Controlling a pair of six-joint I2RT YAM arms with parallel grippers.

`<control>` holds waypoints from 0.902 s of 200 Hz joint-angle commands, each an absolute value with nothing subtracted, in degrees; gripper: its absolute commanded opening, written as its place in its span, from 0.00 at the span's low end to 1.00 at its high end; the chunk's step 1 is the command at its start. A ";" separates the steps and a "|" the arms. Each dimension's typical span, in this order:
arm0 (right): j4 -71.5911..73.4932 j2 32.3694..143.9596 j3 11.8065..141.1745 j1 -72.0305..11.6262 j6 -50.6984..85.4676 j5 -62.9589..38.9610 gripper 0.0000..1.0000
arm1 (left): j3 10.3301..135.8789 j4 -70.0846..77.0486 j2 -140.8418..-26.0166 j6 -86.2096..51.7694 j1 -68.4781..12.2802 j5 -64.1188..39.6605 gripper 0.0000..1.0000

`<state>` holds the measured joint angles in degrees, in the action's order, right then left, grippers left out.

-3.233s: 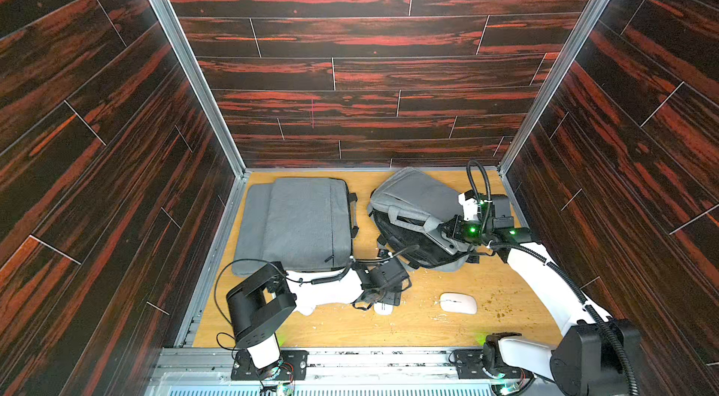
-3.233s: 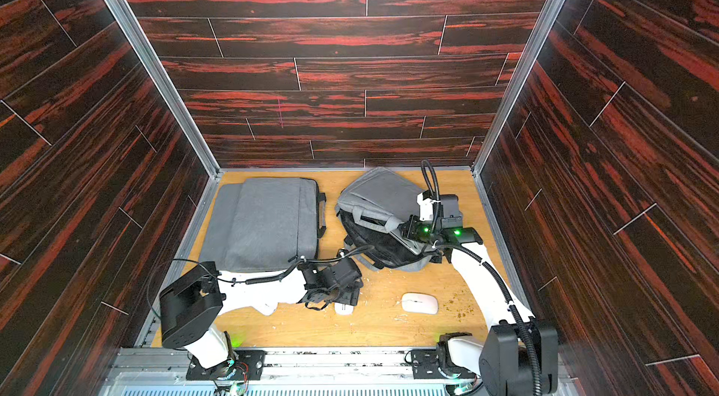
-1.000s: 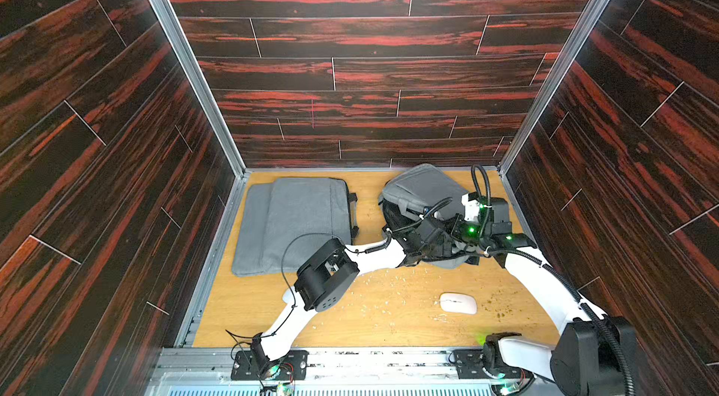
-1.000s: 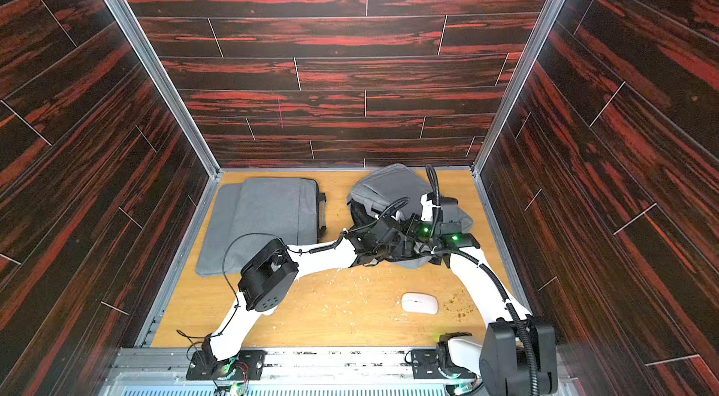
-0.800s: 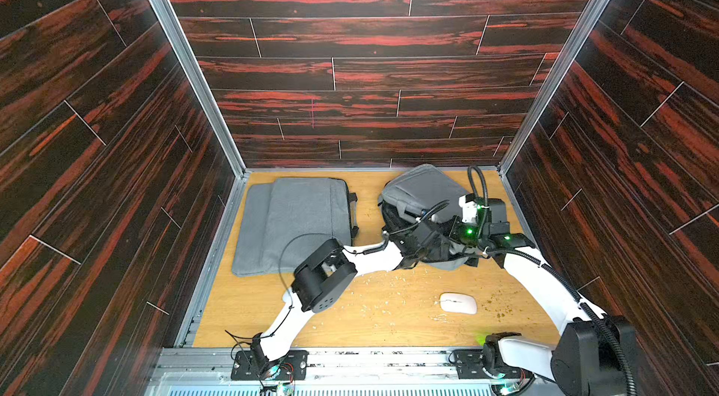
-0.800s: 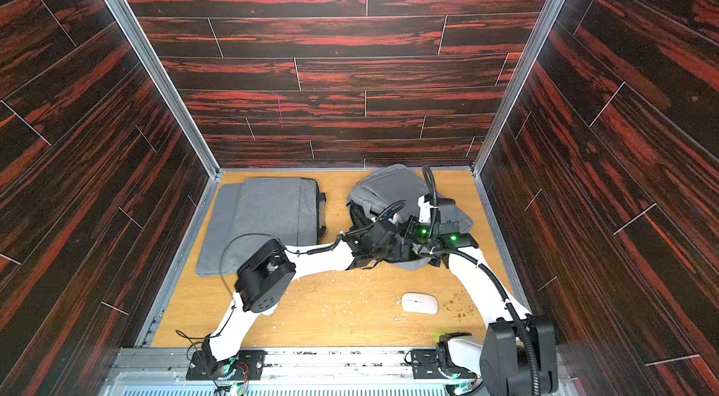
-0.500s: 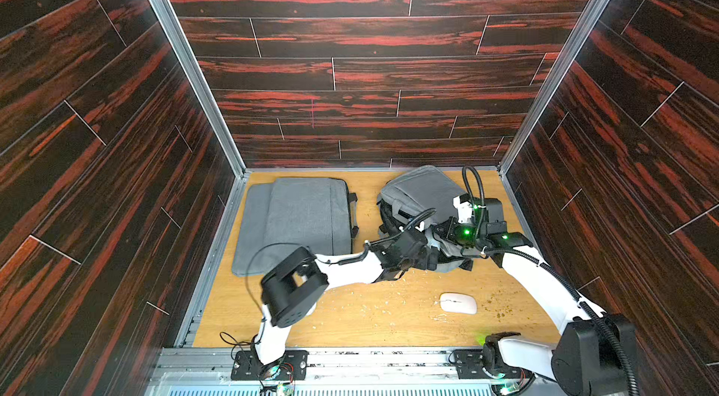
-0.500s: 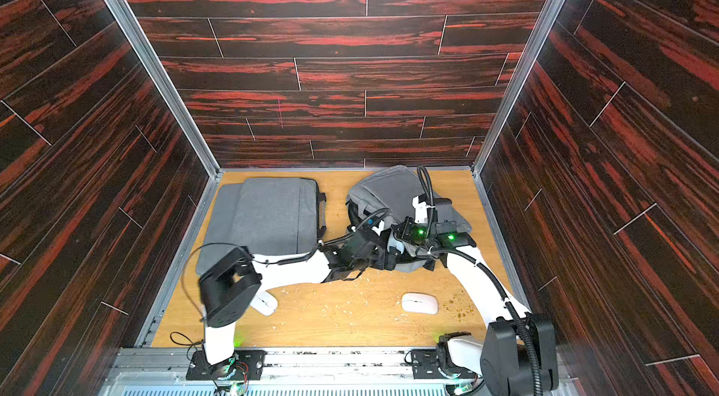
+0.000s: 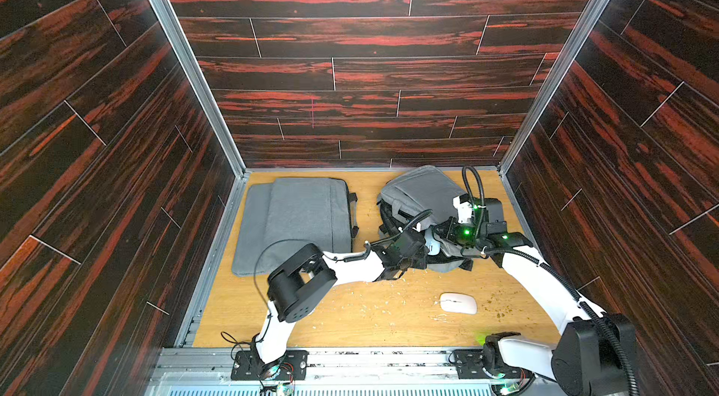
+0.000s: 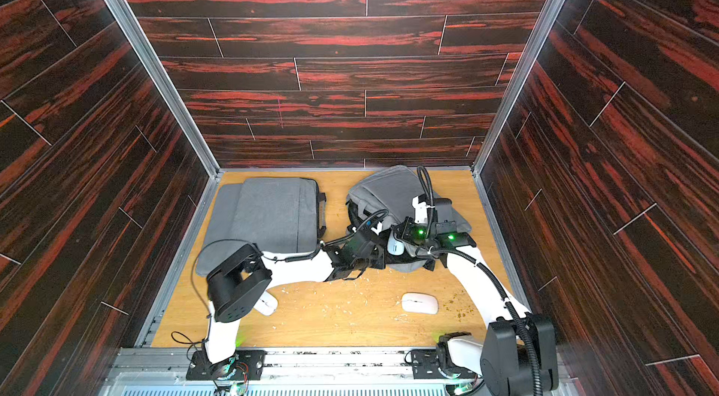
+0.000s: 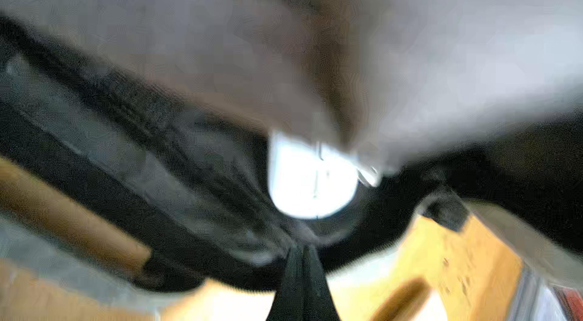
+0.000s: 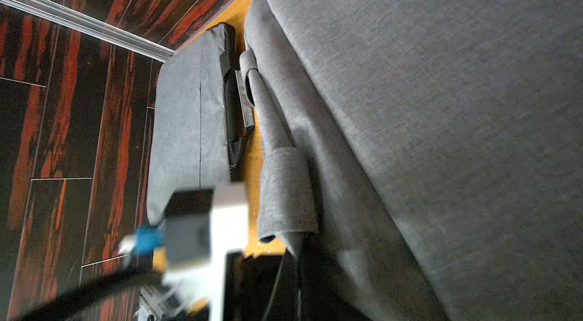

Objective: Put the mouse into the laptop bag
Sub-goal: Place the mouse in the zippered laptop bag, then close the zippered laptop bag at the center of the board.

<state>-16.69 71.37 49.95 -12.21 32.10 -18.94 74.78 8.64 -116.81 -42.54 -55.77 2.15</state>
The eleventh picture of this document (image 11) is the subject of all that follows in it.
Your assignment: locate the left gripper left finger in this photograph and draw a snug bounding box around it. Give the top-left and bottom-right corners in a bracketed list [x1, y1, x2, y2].
[267, 248, 305, 321]

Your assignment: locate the grey laptop bag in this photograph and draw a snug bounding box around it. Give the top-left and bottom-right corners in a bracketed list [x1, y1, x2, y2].
[1, 0, 582, 292]

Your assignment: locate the pale blue computer mouse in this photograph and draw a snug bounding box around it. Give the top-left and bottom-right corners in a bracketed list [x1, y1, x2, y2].
[267, 131, 382, 219]

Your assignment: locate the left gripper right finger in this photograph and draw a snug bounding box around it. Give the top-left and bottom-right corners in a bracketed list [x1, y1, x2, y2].
[302, 246, 340, 321]

